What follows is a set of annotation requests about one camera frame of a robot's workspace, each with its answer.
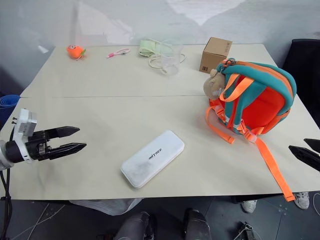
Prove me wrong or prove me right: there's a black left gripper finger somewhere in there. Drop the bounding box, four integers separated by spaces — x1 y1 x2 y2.
48 142 88 161
44 126 81 140

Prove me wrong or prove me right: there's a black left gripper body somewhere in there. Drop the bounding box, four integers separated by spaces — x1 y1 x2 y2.
25 129 55 162

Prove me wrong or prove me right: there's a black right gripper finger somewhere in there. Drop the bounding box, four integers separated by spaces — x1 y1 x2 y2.
288 145 320 173
303 138 320 151

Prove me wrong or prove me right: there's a teal and orange backpack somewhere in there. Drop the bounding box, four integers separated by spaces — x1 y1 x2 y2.
205 57 298 202

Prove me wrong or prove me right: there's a white pencil case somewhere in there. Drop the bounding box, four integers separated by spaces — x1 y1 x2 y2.
120 129 186 190

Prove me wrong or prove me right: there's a white sneaker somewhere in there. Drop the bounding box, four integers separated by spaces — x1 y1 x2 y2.
293 191 311 210
240 199 259 214

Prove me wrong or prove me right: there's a blue rolled mat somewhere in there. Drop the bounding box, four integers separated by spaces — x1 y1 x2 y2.
0 94 21 126

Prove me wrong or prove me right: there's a white plastic bag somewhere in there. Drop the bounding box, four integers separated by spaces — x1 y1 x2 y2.
69 197 144 217

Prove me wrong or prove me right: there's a black chair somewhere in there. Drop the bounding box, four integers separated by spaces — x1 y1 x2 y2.
282 38 320 121

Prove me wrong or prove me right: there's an orange plush toy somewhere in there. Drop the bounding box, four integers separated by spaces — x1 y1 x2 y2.
65 44 89 61

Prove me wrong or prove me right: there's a black floor object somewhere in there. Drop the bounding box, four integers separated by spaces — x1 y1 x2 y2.
234 220 259 240

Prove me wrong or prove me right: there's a dark rounded shape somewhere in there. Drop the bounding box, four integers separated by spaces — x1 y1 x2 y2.
116 211 157 240
182 207 214 240

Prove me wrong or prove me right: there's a light green pouch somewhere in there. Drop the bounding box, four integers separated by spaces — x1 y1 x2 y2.
137 38 164 58

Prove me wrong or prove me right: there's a clear plastic beaker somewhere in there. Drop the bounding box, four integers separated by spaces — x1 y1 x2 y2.
159 39 185 77

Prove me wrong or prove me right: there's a brown cardboard box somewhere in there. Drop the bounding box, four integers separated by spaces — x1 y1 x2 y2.
199 36 233 74

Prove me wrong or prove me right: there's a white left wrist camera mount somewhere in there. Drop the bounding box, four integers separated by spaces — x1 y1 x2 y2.
11 108 38 165

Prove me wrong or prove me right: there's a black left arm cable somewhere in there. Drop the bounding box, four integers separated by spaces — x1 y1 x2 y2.
0 124 16 240

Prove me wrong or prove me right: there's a pink lanyard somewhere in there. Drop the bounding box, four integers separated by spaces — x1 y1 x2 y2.
106 47 132 60

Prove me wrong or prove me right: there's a beige plush bear keychain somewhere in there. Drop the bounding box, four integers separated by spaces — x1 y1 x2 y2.
202 68 227 99

